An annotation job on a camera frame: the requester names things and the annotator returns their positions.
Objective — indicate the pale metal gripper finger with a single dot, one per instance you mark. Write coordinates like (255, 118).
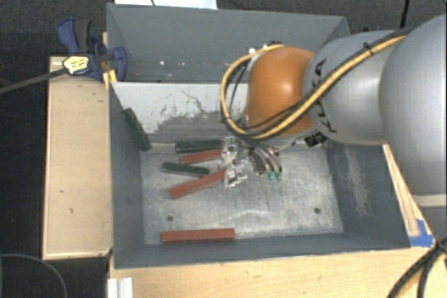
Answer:
(236, 177)
(231, 150)

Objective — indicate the red-brown flat block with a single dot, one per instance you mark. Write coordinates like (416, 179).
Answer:
(199, 156)
(195, 185)
(197, 236)

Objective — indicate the dark green flat block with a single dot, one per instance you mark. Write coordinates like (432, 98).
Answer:
(137, 130)
(197, 146)
(185, 169)

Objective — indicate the grey metal bin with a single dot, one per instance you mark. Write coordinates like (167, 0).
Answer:
(279, 206)

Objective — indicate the pale wood flat board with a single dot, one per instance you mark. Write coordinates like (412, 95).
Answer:
(78, 167)

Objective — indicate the black cylinder on white bracket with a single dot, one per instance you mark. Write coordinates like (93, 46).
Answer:
(316, 139)

